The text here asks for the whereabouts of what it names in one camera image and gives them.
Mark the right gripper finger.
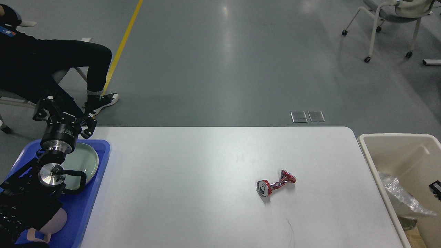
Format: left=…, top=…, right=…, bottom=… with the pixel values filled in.
left=429, top=181, right=441, bottom=201

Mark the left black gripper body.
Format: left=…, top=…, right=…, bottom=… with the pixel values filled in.
left=41, top=121, right=82, bottom=154

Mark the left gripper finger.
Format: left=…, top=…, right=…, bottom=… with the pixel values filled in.
left=33, top=97, right=71, bottom=124
left=71, top=110, right=98, bottom=139

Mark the mint green plate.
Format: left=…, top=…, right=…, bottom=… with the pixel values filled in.
left=61, top=143, right=99, bottom=184

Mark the brown paper bag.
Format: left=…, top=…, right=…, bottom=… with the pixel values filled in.
left=404, top=227, right=427, bottom=248

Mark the pink mug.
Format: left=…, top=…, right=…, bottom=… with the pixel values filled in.
left=26, top=208, right=68, bottom=244

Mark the crushed red soda can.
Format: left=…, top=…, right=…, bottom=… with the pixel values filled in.
left=256, top=169, right=297, bottom=197

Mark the foil tray with paper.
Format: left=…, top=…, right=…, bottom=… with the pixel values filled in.
left=398, top=216, right=418, bottom=231

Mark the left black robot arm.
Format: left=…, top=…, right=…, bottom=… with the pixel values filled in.
left=0, top=96, right=97, bottom=248

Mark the left white chair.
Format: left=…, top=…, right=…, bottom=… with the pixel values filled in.
left=0, top=20, right=69, bottom=134

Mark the beige plastic bin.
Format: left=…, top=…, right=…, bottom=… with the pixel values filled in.
left=358, top=133, right=441, bottom=248

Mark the seated person in black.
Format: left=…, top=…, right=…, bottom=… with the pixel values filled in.
left=0, top=4, right=119, bottom=117

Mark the blue plastic tray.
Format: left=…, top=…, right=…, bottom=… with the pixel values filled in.
left=0, top=139, right=111, bottom=248

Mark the white bar on floor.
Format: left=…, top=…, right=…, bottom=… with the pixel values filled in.
left=422, top=59, right=441, bottom=66

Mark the metal floor plate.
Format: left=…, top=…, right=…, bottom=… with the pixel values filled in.
left=308, top=111, right=326, bottom=122
left=291, top=111, right=308, bottom=123

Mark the grey office chair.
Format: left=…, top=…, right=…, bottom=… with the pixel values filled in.
left=342, top=0, right=435, bottom=63

